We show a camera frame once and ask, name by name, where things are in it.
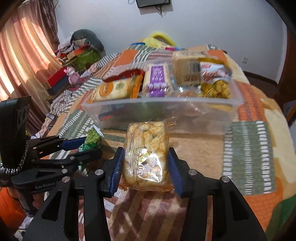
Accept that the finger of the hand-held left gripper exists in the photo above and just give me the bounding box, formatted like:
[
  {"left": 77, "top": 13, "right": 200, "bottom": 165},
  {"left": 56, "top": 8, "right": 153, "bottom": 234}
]
[
  {"left": 29, "top": 136, "right": 88, "bottom": 155},
  {"left": 58, "top": 148, "right": 103, "bottom": 177}
]

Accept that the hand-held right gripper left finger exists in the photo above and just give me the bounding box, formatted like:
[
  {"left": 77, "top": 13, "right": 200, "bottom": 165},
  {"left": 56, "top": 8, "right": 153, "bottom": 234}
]
[{"left": 22, "top": 146, "right": 126, "bottom": 241}]

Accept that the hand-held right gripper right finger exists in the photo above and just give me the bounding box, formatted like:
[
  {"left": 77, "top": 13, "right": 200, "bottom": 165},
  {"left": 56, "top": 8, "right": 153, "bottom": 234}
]
[{"left": 167, "top": 146, "right": 265, "bottom": 241}]

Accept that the green snack packet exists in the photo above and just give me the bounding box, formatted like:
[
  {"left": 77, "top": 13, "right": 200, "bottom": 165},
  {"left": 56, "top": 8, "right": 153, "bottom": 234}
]
[{"left": 79, "top": 128, "right": 102, "bottom": 152}]

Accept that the clear gold-print pastry packet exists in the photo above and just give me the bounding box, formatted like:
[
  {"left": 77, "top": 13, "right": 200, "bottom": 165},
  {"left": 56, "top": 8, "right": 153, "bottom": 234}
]
[{"left": 119, "top": 120, "right": 177, "bottom": 192}]

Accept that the clear plastic container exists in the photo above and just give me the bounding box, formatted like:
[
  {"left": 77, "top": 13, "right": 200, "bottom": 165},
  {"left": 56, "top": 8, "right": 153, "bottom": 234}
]
[{"left": 81, "top": 50, "right": 245, "bottom": 138}]

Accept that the orange cracker packet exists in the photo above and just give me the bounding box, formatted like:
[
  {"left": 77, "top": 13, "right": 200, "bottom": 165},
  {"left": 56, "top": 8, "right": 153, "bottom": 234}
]
[{"left": 92, "top": 75, "right": 144, "bottom": 103}]

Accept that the red snack packet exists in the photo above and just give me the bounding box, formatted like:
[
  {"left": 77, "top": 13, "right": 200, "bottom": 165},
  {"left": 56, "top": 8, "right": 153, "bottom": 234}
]
[{"left": 103, "top": 69, "right": 142, "bottom": 82}]

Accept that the purple cracker packet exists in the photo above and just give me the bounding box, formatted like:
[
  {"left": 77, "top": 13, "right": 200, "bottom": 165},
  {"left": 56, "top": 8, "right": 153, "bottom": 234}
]
[{"left": 141, "top": 63, "right": 173, "bottom": 98}]

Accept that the white yellow chip packet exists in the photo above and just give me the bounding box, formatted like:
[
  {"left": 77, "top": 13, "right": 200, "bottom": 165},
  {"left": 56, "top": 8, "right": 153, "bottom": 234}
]
[{"left": 199, "top": 59, "right": 233, "bottom": 99}]

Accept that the clear labelled bread packet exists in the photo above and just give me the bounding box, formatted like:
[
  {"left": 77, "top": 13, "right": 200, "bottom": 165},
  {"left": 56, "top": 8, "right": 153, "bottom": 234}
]
[{"left": 172, "top": 51, "right": 208, "bottom": 88}]

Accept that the checkered patchwork quilt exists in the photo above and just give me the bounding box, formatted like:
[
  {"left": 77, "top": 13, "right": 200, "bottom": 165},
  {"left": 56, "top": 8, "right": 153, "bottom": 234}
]
[{"left": 44, "top": 53, "right": 118, "bottom": 131}]

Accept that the dark blue box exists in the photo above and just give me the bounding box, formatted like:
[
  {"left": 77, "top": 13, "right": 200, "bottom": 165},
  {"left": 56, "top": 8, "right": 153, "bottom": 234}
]
[{"left": 49, "top": 80, "right": 70, "bottom": 96}]

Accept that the red box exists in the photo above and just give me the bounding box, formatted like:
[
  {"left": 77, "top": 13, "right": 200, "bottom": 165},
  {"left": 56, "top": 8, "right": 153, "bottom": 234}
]
[{"left": 47, "top": 67, "right": 70, "bottom": 87}]

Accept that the pink toy figure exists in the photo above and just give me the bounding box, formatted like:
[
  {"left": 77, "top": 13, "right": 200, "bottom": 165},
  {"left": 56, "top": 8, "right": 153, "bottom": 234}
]
[{"left": 66, "top": 67, "right": 82, "bottom": 85}]

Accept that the orange curtain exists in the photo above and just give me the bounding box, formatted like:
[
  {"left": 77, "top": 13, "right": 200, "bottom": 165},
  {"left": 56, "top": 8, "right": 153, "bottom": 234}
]
[{"left": 0, "top": 0, "right": 63, "bottom": 130}]

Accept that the striped patchwork blanket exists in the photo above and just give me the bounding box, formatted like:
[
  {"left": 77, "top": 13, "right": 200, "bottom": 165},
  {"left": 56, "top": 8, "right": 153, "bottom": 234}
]
[{"left": 35, "top": 43, "right": 293, "bottom": 241}]

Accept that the green bag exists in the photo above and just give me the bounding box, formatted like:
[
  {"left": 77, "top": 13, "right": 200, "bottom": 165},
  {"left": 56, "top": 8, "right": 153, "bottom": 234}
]
[{"left": 76, "top": 50, "right": 100, "bottom": 70}]

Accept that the brown wooden door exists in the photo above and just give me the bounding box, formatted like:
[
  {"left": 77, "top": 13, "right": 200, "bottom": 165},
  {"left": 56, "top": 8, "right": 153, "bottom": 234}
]
[{"left": 286, "top": 25, "right": 296, "bottom": 107}]

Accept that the black white braided cord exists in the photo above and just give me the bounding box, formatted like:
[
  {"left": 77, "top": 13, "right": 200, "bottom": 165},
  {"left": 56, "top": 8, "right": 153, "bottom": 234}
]
[{"left": 0, "top": 142, "right": 29, "bottom": 175}]

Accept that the small black wall monitor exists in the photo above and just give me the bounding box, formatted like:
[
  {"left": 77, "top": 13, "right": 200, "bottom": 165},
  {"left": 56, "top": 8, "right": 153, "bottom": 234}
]
[{"left": 136, "top": 0, "right": 171, "bottom": 9}]

